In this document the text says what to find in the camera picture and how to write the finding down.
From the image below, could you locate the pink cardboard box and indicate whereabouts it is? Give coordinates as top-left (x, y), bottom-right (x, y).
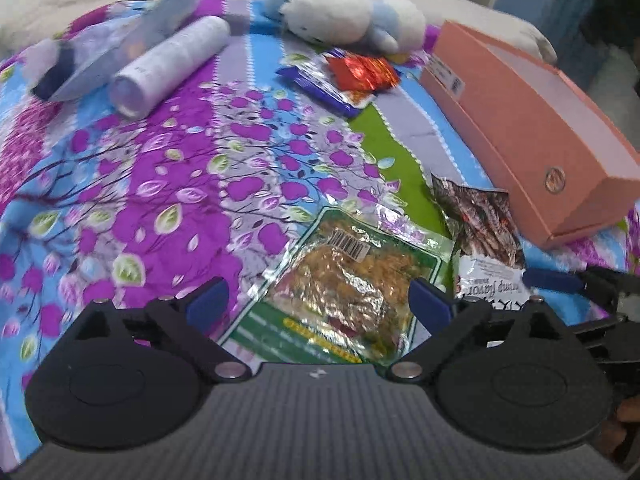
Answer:
top-left (419, 20), bottom-right (640, 251)

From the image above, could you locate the white spray bottle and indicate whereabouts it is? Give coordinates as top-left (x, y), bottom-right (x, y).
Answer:
top-left (109, 15), bottom-right (232, 120)

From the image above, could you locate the blue white packet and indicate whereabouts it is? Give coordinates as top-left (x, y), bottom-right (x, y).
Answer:
top-left (276, 52), bottom-right (373, 118)

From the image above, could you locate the red foil candy packet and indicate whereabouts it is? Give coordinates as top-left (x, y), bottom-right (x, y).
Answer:
top-left (326, 55), bottom-right (402, 92)

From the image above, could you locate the white blue plush toy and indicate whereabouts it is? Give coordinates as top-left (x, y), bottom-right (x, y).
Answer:
top-left (262, 0), bottom-right (428, 56)

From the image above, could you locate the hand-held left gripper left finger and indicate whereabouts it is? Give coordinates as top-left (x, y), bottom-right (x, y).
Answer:
top-left (75, 276), bottom-right (257, 382)

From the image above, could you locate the purple floral bed sheet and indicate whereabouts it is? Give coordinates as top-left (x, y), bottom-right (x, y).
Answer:
top-left (0, 0), bottom-right (640, 466)

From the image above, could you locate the clear plastic pouch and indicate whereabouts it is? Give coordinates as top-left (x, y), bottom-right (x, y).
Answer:
top-left (22, 0), bottom-right (201, 103)

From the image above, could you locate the green foil packet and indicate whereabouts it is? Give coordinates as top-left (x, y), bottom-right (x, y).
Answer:
top-left (220, 206), bottom-right (456, 365)

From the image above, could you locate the brown white packet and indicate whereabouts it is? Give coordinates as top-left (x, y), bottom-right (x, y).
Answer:
top-left (430, 172), bottom-right (531, 311)

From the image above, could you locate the grey duvet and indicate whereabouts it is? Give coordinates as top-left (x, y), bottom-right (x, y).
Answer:
top-left (0, 0), bottom-right (558, 61)

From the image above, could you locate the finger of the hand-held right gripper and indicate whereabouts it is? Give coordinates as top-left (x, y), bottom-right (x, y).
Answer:
top-left (522, 266), bottom-right (640, 306)
top-left (570, 310), bottom-right (640, 361)

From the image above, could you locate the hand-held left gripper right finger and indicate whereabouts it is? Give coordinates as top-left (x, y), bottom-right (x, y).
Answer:
top-left (390, 276), bottom-right (571, 380)

